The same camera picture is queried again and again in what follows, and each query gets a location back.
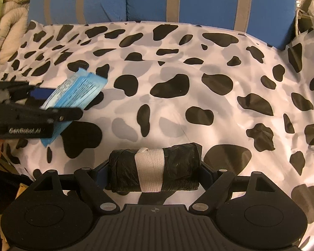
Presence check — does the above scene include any black bag roll white band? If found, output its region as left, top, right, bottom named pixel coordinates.
left=106, top=142, right=203, bottom=194

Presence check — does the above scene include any cow print blanket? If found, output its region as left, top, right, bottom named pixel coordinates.
left=0, top=19, right=314, bottom=251

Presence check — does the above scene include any beige quilt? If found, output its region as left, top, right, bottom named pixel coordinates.
left=0, top=0, right=30, bottom=80

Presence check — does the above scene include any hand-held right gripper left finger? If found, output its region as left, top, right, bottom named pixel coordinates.
left=29, top=159, right=119, bottom=212

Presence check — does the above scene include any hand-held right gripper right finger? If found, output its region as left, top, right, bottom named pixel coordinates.
left=190, top=159, right=280, bottom=213

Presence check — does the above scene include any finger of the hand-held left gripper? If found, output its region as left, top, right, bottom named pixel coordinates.
left=0, top=101, right=84, bottom=124
left=0, top=81, right=55, bottom=103

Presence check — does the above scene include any blue plastic packet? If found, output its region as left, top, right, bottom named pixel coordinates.
left=40, top=68, right=108, bottom=148

